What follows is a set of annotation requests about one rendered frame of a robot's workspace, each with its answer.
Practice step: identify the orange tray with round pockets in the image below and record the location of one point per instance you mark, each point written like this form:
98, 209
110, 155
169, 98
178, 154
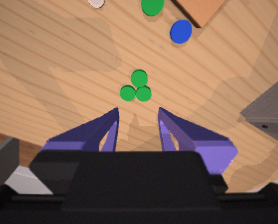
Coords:
198, 12

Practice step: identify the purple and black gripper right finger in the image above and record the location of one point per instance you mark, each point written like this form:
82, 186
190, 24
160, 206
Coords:
217, 150

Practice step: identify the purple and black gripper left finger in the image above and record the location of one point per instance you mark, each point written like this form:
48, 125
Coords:
87, 137

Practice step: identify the green disc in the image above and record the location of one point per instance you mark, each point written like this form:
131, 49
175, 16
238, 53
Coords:
143, 93
139, 78
127, 92
152, 7

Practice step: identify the blue disc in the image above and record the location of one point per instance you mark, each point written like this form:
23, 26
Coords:
181, 31

